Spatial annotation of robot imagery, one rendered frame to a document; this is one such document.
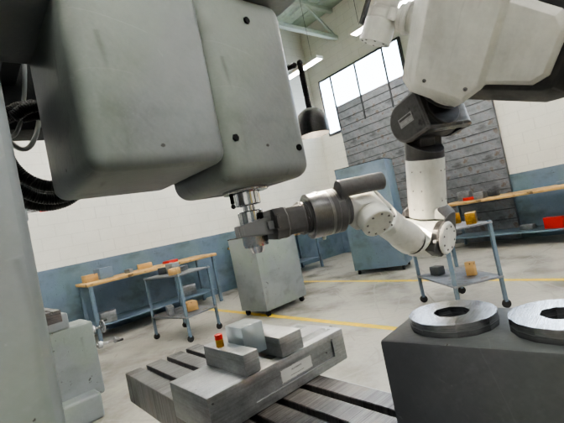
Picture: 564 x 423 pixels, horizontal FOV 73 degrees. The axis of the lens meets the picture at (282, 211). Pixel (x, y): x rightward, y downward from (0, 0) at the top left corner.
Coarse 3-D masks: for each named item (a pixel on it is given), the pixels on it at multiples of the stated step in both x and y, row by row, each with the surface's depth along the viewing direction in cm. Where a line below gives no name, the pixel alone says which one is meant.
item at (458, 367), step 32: (416, 320) 41; (448, 320) 39; (480, 320) 37; (512, 320) 36; (544, 320) 34; (384, 352) 41; (416, 352) 39; (448, 352) 36; (480, 352) 34; (512, 352) 33; (544, 352) 31; (416, 384) 39; (448, 384) 37; (480, 384) 35; (512, 384) 33; (544, 384) 31; (416, 416) 39; (448, 416) 37; (480, 416) 35; (512, 416) 33; (544, 416) 32
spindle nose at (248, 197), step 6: (240, 192) 69; (246, 192) 69; (252, 192) 69; (234, 198) 70; (240, 198) 69; (246, 198) 69; (252, 198) 69; (258, 198) 70; (240, 204) 69; (246, 204) 69
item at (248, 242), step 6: (252, 216) 69; (258, 216) 70; (240, 222) 70; (246, 222) 69; (246, 240) 69; (252, 240) 69; (258, 240) 69; (264, 240) 70; (246, 246) 70; (252, 246) 69; (258, 246) 69
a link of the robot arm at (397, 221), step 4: (376, 192) 82; (380, 196) 82; (384, 200) 82; (388, 204) 82; (392, 208) 81; (392, 212) 81; (396, 212) 81; (396, 216) 80; (400, 216) 82; (396, 220) 80; (400, 220) 81; (392, 224) 80; (396, 224) 80; (400, 224) 81; (388, 228) 80; (392, 228) 80; (396, 228) 81; (384, 232) 81; (388, 232) 81; (392, 232) 81; (384, 236) 82; (388, 236) 82
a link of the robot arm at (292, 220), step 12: (312, 192) 74; (324, 192) 73; (300, 204) 70; (312, 204) 70; (324, 204) 71; (264, 216) 74; (276, 216) 66; (288, 216) 67; (300, 216) 69; (312, 216) 71; (324, 216) 70; (336, 216) 71; (276, 228) 67; (288, 228) 67; (300, 228) 69; (312, 228) 72; (324, 228) 71; (336, 228) 72
